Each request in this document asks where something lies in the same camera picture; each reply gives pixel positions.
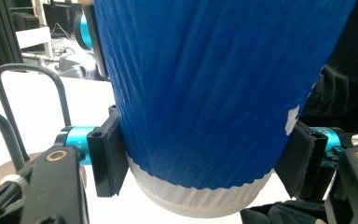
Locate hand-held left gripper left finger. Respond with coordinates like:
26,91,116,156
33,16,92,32
55,105,131,199

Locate grey plastic object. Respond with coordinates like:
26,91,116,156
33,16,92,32
56,50,100,80

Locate blue paper cup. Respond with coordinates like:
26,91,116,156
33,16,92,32
92,0,358,219

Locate black wire cup rack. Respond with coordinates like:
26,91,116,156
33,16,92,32
0,63,89,201

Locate white shelf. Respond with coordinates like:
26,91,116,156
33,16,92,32
14,25,54,59

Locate black metal frame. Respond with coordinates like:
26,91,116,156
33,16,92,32
0,0,23,67

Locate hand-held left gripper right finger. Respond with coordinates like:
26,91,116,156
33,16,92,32
274,120,355,200

